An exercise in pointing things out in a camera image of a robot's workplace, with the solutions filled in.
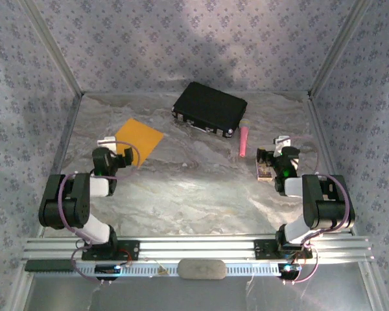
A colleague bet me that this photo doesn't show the orange paper sheet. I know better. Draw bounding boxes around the orange paper sheet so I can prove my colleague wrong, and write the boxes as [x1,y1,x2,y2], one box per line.
[115,118,165,167]

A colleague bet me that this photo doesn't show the small patterned card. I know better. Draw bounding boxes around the small patterned card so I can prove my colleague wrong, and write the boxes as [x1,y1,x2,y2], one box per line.
[256,160,274,181]

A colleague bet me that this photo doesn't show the pink toy microphone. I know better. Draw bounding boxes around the pink toy microphone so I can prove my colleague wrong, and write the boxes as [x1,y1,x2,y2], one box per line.
[239,118,251,159]

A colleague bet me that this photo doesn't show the black hard case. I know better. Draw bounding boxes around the black hard case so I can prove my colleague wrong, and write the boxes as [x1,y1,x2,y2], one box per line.
[171,81,248,139]

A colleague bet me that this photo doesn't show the right small circuit board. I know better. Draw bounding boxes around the right small circuit board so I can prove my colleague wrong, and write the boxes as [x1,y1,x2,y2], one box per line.
[277,262,302,275]

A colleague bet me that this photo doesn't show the small circuit board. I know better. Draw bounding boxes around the small circuit board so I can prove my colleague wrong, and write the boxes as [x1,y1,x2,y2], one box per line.
[94,264,121,275]
[277,262,302,275]

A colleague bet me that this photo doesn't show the left small circuit board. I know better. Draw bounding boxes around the left small circuit board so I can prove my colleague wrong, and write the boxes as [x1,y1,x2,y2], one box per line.
[94,264,121,275]

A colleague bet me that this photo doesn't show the black flat bar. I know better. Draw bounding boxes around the black flat bar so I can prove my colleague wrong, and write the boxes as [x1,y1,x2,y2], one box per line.
[24,259,76,272]

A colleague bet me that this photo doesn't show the grey oval pad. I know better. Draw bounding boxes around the grey oval pad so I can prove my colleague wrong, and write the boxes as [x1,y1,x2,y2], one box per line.
[177,259,227,281]

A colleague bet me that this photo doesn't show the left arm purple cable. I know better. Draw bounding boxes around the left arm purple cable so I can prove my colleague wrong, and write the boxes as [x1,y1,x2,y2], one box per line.
[58,141,142,286]

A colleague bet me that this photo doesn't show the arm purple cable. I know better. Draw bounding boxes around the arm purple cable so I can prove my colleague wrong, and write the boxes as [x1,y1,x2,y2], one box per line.
[281,135,353,286]
[58,141,142,286]

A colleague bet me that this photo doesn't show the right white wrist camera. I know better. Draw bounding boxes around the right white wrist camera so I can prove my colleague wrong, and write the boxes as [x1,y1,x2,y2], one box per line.
[273,135,292,155]

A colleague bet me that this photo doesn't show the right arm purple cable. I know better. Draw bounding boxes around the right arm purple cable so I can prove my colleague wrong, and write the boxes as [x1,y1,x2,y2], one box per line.
[281,135,353,286]

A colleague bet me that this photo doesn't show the aluminium side frame rail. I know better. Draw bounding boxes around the aluminium side frame rail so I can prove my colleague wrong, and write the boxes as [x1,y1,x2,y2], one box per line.
[6,93,85,311]
[306,97,389,311]

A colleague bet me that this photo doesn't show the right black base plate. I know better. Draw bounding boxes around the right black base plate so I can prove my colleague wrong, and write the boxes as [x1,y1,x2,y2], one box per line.
[253,238,314,260]

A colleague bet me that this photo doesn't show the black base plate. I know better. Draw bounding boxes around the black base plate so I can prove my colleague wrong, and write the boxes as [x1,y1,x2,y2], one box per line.
[253,238,314,260]
[81,240,141,261]

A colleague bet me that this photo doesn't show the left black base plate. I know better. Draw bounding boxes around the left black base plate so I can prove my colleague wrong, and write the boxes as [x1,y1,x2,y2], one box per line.
[81,240,141,261]

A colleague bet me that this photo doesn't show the aluminium mounting rail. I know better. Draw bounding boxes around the aluminium mounting rail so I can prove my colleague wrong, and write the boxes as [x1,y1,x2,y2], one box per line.
[21,236,375,262]

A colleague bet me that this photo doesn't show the slotted white cable duct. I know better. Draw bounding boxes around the slotted white cable duct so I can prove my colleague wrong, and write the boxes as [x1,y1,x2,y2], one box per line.
[74,261,307,278]

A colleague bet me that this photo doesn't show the aluminium corner post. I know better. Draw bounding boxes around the aluminium corner post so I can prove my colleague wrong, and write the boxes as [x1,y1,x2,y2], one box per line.
[308,0,374,97]
[21,0,84,95]

